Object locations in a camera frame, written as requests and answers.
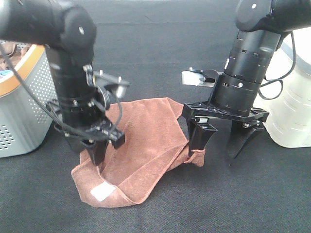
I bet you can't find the white lidded storage box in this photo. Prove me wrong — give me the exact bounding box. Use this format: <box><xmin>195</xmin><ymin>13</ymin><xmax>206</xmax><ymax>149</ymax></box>
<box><xmin>254</xmin><ymin>28</ymin><xmax>311</xmax><ymax>148</ymax></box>

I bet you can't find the brown towel in basket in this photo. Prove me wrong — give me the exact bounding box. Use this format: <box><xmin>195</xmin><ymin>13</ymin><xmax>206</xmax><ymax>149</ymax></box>
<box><xmin>0</xmin><ymin>42</ymin><xmax>31</xmax><ymax>71</ymax></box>

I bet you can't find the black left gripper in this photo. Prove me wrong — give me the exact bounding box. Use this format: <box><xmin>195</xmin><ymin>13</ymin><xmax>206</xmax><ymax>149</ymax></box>
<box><xmin>46</xmin><ymin>99</ymin><xmax>125</xmax><ymax>166</ymax></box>

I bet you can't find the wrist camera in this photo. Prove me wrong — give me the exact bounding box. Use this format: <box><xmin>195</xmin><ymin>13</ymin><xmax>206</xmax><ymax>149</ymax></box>
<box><xmin>181</xmin><ymin>67</ymin><xmax>221</xmax><ymax>87</ymax></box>
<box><xmin>93</xmin><ymin>71</ymin><xmax>130</xmax><ymax>99</ymax></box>

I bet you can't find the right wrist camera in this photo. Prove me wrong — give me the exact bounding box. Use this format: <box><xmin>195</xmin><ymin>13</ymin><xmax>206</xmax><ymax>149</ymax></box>
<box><xmin>181</xmin><ymin>67</ymin><xmax>221</xmax><ymax>87</ymax></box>

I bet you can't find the black table mat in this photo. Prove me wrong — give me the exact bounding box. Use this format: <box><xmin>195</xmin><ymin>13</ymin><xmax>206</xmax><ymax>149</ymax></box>
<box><xmin>0</xmin><ymin>0</ymin><xmax>311</xmax><ymax>233</ymax></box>

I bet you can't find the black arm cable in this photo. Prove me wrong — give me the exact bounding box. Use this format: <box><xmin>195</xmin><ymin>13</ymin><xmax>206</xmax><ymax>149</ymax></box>
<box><xmin>258</xmin><ymin>31</ymin><xmax>296</xmax><ymax>100</ymax></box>
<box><xmin>0</xmin><ymin>43</ymin><xmax>122</xmax><ymax>141</ymax></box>

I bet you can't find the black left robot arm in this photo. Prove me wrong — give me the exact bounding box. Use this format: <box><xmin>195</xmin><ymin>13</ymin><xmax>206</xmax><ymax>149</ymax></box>
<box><xmin>0</xmin><ymin>0</ymin><xmax>129</xmax><ymax>165</ymax></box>

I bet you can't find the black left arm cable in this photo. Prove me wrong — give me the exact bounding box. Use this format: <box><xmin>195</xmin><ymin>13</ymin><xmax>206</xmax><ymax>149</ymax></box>
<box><xmin>0</xmin><ymin>43</ymin><xmax>122</xmax><ymax>141</ymax></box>

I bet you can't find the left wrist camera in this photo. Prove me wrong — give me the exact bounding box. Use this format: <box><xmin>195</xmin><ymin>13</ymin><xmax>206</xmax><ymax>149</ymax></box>
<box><xmin>93</xmin><ymin>71</ymin><xmax>130</xmax><ymax>99</ymax></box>

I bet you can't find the brown towel with white label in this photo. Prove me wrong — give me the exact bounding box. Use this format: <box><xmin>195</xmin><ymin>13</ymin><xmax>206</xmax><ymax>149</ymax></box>
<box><xmin>71</xmin><ymin>98</ymin><xmax>205</xmax><ymax>208</ymax></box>

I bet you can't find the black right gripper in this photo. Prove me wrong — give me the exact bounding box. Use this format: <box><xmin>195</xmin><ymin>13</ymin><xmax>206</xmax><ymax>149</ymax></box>
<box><xmin>182</xmin><ymin>101</ymin><xmax>269</xmax><ymax>159</ymax></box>

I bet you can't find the grey perforated laundry basket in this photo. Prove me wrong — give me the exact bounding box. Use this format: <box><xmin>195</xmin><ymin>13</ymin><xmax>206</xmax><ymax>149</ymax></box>
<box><xmin>0</xmin><ymin>42</ymin><xmax>56</xmax><ymax>158</ymax></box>

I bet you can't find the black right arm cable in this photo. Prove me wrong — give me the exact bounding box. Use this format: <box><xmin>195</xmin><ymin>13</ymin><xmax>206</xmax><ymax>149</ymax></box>
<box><xmin>258</xmin><ymin>31</ymin><xmax>296</xmax><ymax>100</ymax></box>

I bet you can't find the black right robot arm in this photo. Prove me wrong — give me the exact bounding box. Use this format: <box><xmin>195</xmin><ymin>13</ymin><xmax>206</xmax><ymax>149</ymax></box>
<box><xmin>182</xmin><ymin>0</ymin><xmax>311</xmax><ymax>158</ymax></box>

